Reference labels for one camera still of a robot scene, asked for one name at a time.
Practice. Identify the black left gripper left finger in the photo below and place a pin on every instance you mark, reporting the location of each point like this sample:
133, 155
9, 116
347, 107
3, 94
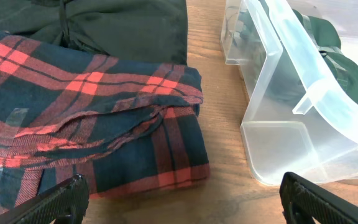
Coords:
65, 203

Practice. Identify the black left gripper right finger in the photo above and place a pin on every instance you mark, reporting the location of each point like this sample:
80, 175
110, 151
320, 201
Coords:
307, 203

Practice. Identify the red navy plaid shirt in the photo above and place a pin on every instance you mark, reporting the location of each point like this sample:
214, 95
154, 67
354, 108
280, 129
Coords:
125, 126

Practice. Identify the clear plastic storage bin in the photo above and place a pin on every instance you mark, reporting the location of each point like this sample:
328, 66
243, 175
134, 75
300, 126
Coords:
299, 62

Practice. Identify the dark green folded garment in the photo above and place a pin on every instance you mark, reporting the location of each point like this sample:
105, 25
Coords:
287, 87

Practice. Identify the black folded garment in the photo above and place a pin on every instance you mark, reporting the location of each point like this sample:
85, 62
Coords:
147, 30

